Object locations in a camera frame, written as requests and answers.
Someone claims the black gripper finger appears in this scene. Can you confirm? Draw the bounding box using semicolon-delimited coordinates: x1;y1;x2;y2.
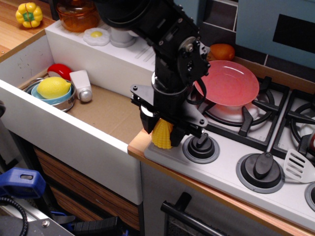
140;108;159;134
170;124;186;147

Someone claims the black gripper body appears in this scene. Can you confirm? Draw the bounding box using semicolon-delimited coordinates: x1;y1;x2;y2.
130;74;207;137

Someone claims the yellow toy corn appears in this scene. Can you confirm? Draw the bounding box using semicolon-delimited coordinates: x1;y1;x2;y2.
152;119;173;149

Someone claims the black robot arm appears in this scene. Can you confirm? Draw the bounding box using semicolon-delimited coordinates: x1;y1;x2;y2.
95;0;210;147

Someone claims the pink plastic plate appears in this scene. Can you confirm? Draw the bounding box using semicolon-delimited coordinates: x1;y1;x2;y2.
202;60;260;107

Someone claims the small black stove knob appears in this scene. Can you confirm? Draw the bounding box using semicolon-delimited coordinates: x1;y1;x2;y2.
182;133;220;164

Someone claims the white sink basin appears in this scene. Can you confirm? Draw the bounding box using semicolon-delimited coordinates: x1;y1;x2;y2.
0;22;155;205

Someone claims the black left burner grate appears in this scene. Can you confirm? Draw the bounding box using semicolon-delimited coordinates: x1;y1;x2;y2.
197;77;289;151

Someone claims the black burner grate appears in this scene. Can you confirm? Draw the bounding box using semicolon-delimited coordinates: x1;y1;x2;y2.
271;89;315;163
197;77;289;151

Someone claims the white salt shaker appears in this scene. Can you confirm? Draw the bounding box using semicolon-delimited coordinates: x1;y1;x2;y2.
69;70;93;102

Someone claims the orange toy fruit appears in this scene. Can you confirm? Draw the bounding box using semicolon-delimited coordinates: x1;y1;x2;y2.
207;43;235;61

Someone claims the grey toy faucet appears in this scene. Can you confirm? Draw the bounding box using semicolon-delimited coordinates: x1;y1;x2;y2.
110;28;138;48

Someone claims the silver metal pot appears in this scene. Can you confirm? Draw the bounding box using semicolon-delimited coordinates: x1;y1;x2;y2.
23;78;76;112

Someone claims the large black stove knob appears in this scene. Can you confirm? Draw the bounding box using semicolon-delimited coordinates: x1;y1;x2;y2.
236;152;285;194

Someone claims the toy fried egg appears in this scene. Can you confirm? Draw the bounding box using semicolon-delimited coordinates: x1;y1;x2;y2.
83;28;110;46

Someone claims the black right burner grate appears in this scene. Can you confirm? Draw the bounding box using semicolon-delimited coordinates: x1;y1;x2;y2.
271;89;315;163

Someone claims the yellow toy lemon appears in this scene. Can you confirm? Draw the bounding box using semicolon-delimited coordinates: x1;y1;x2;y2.
37;77;71;99

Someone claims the light blue bowl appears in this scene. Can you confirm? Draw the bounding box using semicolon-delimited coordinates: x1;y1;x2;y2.
31;85;72;105

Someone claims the white slotted spatula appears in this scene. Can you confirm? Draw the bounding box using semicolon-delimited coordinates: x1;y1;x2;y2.
283;149;315;183

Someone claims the orange glass pot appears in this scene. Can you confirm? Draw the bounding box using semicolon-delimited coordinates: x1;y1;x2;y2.
56;0;100;32

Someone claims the blue clamp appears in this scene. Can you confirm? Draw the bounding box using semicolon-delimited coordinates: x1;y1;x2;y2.
0;167;46;199

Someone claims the partial stove knob right edge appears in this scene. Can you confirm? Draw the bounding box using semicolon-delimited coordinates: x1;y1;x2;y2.
305;182;315;211

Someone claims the yellow toy bell pepper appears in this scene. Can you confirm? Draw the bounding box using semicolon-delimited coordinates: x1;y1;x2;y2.
15;2;43;29

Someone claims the black oven door handle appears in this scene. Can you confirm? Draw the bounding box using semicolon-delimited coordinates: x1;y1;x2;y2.
160;192;227;236

